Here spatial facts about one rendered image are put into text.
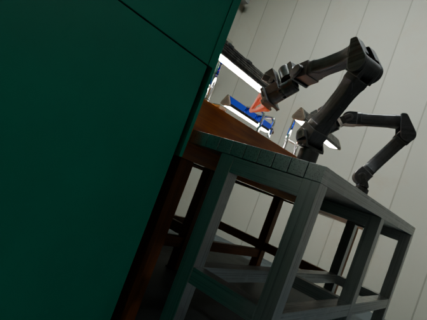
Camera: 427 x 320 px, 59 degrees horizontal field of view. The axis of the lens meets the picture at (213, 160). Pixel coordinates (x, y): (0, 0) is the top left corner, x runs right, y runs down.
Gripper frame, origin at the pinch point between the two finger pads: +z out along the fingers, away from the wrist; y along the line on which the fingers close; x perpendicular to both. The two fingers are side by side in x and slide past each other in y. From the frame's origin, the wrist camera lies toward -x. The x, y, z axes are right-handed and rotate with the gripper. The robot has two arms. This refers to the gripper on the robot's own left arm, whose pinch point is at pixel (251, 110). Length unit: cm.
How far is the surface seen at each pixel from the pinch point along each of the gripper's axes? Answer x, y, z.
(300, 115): -29, -71, 2
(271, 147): 15.8, -5.6, -1.1
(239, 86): -186, -214, 95
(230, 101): -65, -72, 43
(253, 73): -27.7, -16.0, 0.3
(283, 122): -116, -215, 60
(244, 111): -64, -90, 43
